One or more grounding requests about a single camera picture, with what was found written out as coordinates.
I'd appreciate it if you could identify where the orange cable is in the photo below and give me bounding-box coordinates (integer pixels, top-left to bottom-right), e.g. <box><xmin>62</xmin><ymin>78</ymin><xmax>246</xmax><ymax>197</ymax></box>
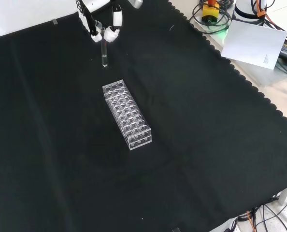
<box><xmin>251</xmin><ymin>0</ymin><xmax>287</xmax><ymax>32</ymax></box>

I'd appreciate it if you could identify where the black scalloped bench cloth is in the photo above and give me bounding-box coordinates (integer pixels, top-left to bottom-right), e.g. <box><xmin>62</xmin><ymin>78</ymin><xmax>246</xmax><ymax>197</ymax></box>
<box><xmin>0</xmin><ymin>0</ymin><xmax>287</xmax><ymax>232</ymax></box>

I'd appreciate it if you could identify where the clear glass test tube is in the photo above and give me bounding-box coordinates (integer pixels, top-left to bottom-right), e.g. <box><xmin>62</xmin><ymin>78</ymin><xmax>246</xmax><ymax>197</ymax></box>
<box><xmin>100</xmin><ymin>27</ymin><xmax>110</xmax><ymax>68</ymax></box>

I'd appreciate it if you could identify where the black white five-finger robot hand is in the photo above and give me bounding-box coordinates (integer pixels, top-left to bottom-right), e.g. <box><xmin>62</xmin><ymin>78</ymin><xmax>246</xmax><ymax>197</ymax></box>
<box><xmin>75</xmin><ymin>0</ymin><xmax>144</xmax><ymax>44</ymax></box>

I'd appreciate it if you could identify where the black floor cable bundle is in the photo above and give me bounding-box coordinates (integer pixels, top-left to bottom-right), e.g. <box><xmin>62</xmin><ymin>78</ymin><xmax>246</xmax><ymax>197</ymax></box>
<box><xmin>230</xmin><ymin>195</ymin><xmax>287</xmax><ymax>232</ymax></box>

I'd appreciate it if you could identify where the yellow stop button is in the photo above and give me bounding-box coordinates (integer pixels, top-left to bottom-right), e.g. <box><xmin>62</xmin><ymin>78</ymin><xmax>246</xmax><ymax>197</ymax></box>
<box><xmin>202</xmin><ymin>0</ymin><xmax>220</xmax><ymax>25</ymax></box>

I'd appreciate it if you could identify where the clear plastic test tube rack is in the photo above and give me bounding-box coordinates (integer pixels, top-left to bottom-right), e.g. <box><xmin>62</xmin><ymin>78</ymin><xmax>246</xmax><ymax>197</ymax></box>
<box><xmin>102</xmin><ymin>79</ymin><xmax>152</xmax><ymax>151</ymax></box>

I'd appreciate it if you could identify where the black coiled cable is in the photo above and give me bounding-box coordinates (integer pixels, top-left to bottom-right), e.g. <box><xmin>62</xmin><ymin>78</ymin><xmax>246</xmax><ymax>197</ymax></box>
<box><xmin>191</xmin><ymin>0</ymin><xmax>232</xmax><ymax>34</ymax></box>

